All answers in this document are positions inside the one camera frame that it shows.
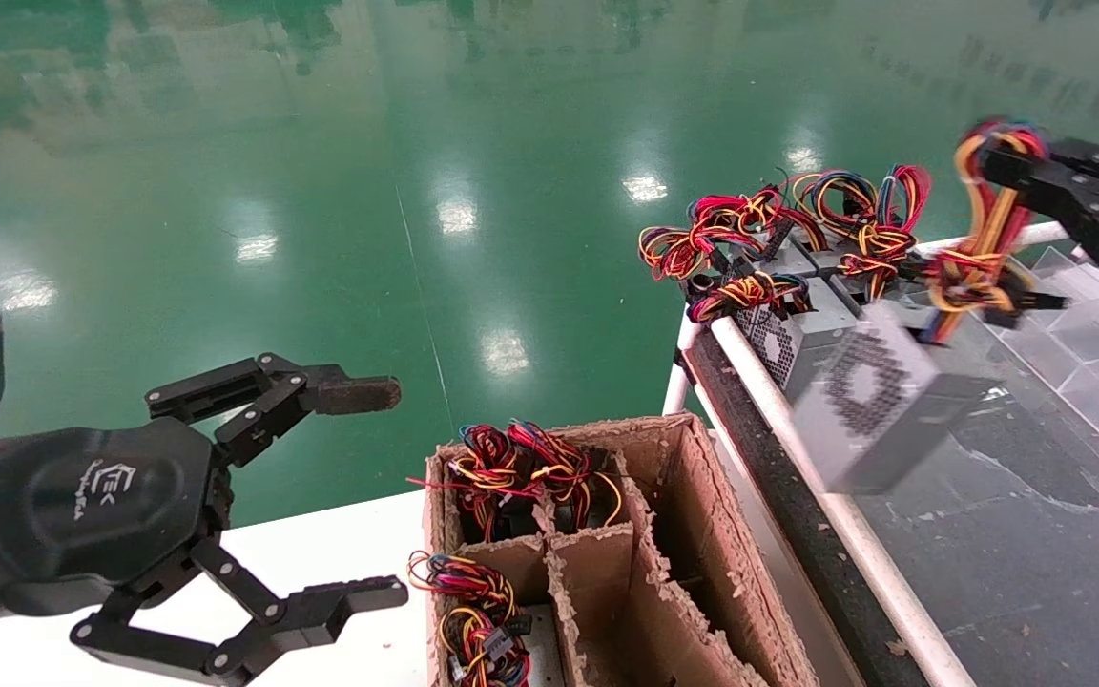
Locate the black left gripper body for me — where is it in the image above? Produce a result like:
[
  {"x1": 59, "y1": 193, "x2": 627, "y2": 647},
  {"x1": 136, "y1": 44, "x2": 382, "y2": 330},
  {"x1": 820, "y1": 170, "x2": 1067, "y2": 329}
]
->
[{"x1": 0, "y1": 418, "x2": 234, "y2": 585}]

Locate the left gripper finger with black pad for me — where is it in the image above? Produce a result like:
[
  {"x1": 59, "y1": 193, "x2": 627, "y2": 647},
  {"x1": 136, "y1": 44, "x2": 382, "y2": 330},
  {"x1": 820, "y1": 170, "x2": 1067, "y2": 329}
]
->
[{"x1": 70, "y1": 534, "x2": 410, "y2": 686}]

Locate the left gripper finger worn pad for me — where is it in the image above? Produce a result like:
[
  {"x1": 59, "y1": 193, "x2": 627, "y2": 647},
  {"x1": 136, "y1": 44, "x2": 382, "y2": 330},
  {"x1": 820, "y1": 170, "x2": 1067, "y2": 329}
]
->
[{"x1": 144, "y1": 351, "x2": 404, "y2": 468}]

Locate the long white foam pipe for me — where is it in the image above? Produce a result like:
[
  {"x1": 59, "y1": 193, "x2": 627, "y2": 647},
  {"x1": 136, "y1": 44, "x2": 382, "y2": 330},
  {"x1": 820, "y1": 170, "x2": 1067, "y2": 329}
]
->
[{"x1": 912, "y1": 221, "x2": 1075, "y2": 260}]

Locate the brown cardboard divider box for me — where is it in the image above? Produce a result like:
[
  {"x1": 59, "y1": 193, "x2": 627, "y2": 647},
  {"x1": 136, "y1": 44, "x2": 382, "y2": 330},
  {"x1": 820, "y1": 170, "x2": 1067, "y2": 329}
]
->
[{"x1": 424, "y1": 413, "x2": 822, "y2": 687}]

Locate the black conveyor side strip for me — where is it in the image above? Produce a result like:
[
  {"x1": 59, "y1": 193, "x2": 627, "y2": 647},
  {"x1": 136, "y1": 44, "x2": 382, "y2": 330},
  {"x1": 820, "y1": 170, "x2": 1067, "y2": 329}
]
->
[{"x1": 686, "y1": 329, "x2": 927, "y2": 687}]

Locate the white conveyor frame post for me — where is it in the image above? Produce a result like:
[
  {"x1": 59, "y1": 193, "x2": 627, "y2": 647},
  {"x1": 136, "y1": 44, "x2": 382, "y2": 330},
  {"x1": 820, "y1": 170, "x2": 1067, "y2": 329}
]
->
[{"x1": 661, "y1": 310, "x2": 703, "y2": 418}]

